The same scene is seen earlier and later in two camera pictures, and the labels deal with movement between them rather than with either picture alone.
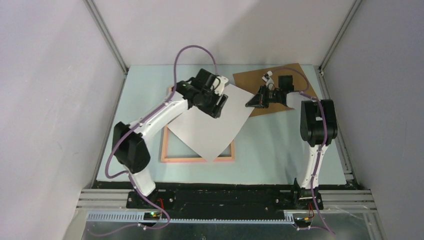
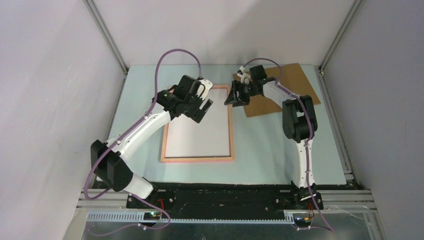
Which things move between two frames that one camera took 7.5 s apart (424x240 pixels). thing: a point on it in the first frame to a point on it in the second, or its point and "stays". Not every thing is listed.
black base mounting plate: (224, 201) stays
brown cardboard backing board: (252, 81) stays
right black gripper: (259, 100) to (241, 100)
